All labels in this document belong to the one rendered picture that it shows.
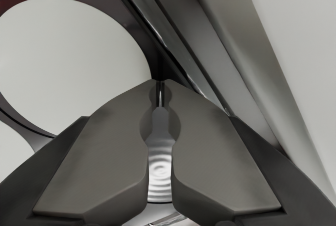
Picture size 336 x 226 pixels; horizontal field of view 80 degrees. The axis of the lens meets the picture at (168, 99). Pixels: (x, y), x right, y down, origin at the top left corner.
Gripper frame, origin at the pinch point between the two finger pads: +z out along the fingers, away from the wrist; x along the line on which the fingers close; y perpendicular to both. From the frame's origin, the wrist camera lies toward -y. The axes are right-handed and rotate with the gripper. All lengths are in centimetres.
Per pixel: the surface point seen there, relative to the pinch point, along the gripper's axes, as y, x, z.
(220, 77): 4.2, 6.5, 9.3
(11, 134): 5.0, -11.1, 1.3
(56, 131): 4.7, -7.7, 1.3
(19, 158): 7.6, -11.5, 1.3
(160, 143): 6.1, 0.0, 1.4
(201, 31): -0.7, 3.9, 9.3
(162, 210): 15.7, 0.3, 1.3
